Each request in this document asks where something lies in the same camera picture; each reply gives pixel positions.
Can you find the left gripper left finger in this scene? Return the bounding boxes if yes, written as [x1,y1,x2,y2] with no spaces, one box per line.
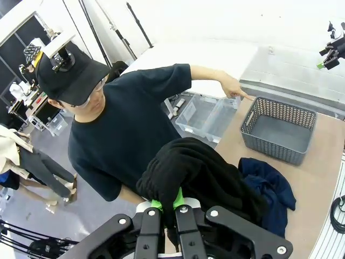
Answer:
[64,199,165,259]

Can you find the clear safety glasses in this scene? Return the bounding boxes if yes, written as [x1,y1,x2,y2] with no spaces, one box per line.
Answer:
[72,76,106,108]

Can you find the black camera tripod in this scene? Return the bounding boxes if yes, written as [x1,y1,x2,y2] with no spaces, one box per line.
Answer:
[0,218,79,255]

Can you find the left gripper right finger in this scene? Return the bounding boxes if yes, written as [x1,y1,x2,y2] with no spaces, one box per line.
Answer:
[172,188,294,259]

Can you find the person's right forearm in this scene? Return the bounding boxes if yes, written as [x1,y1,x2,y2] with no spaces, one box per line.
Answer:
[118,185,148,203]

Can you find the grey plastic woven basket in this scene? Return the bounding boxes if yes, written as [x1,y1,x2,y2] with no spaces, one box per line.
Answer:
[239,96,318,166]

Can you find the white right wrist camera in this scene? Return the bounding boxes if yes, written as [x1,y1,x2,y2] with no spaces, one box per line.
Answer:
[327,21,345,42]

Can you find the black cable coil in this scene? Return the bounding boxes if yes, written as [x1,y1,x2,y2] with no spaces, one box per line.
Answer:
[329,193,345,233]

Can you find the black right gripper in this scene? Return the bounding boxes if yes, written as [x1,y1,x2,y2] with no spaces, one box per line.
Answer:
[317,42,345,71]

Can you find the mannequin in yellow hoodie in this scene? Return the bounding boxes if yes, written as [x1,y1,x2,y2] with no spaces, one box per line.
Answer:
[18,50,45,81]

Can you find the black tripod poles with clamp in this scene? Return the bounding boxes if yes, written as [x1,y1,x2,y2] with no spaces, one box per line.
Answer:
[80,0,135,68]

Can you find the clear plastic storage bin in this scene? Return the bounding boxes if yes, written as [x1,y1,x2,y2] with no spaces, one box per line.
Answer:
[48,112,69,137]
[206,96,242,144]
[175,94,220,139]

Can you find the black ribbed garment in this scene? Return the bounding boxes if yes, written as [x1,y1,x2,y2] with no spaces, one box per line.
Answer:
[136,137,271,245]

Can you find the black white patterned bucket hat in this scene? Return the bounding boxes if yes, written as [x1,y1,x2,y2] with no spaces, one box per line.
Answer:
[23,44,43,64]

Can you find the background work desk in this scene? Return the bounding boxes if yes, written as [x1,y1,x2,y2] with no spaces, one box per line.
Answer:
[7,91,51,128]

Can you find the white head-mounted camera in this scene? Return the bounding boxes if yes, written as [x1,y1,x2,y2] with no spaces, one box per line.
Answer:
[43,33,78,74]

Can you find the person's left hand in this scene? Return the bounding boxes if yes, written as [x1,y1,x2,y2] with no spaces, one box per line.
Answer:
[223,78,256,103]

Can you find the navy blue garment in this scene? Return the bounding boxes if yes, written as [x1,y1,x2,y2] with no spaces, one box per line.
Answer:
[238,157,298,239]

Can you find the black baseball cap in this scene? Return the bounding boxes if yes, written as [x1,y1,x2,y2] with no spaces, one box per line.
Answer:
[36,43,112,106]

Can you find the black light stand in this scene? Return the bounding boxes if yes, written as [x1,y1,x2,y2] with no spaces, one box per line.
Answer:
[126,2,155,50]

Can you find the person's left forearm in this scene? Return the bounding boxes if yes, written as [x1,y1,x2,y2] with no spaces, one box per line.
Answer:
[193,65,236,94]

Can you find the black bag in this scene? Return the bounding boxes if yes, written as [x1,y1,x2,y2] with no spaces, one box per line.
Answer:
[27,238,71,259]

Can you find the mannequin in beige jacket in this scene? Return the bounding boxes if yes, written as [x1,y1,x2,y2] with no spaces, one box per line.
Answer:
[0,123,79,206]

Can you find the person in black T-shirt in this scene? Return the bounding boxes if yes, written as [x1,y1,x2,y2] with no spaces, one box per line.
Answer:
[36,43,193,203]

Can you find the mannequin in blue shirt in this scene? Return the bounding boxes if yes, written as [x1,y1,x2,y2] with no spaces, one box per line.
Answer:
[0,168,59,209]

